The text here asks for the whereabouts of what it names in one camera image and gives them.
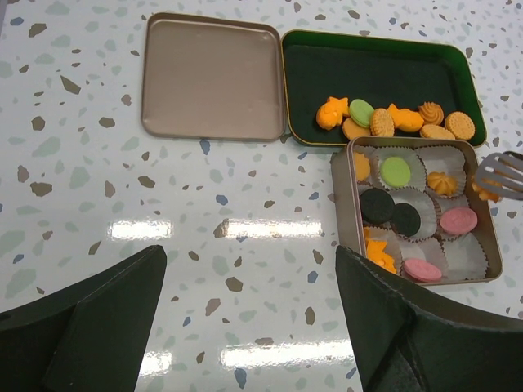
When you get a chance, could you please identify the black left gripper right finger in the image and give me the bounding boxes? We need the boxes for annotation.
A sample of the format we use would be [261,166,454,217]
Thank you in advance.
[336,247,522,391]

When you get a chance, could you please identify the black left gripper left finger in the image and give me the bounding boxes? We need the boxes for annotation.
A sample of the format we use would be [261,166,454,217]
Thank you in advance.
[1,245,167,391]

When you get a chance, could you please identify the pink sandwich cookie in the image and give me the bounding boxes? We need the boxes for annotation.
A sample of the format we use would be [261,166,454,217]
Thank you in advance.
[440,207,478,235]
[404,258,442,283]

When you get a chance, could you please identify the black sandwich cookie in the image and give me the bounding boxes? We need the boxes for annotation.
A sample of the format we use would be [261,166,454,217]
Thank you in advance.
[360,188,395,225]
[391,203,421,237]

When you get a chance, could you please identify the gold cookie tin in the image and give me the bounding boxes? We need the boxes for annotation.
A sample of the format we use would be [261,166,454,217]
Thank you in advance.
[332,136,503,285]

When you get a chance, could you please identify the orange swirl star cookie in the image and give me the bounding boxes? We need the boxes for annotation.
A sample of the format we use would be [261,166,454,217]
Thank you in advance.
[472,182,502,203]

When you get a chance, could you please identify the green macaron cookie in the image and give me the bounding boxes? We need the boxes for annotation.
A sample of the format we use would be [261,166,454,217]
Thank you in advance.
[379,156,411,188]

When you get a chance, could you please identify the orange round flower cookie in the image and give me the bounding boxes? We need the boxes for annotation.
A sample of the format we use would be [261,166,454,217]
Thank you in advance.
[353,152,371,181]

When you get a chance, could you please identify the metal tongs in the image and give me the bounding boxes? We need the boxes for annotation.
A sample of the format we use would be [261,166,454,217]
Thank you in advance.
[475,151,523,201]

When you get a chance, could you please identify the gold tin lid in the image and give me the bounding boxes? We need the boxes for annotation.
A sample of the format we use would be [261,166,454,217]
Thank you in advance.
[141,12,286,141]

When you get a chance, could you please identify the white paper cupcake liners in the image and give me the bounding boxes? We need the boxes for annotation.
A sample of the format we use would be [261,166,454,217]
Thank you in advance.
[353,145,488,284]

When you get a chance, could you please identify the tan dotted cookie behind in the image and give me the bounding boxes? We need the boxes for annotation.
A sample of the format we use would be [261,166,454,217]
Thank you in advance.
[419,124,455,140]

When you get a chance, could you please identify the plain orange round cookie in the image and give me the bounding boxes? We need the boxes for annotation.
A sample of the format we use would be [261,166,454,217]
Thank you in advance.
[342,118,371,140]

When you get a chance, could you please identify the tan dotted round cookie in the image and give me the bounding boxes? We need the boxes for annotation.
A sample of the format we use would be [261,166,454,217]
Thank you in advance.
[370,108,395,137]

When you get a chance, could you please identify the tan dotted cookie right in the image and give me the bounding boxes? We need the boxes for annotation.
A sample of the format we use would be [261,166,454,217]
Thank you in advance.
[445,111,476,140]

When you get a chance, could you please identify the orange flower shaped cookie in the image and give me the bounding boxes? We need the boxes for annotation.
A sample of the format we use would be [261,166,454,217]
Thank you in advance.
[418,102,445,126]

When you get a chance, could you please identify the green cookie under black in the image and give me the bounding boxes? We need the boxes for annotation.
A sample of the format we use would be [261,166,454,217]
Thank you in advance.
[349,99,374,128]

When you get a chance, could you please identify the dark green tray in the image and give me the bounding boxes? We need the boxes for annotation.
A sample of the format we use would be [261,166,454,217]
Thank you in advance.
[281,30,487,147]

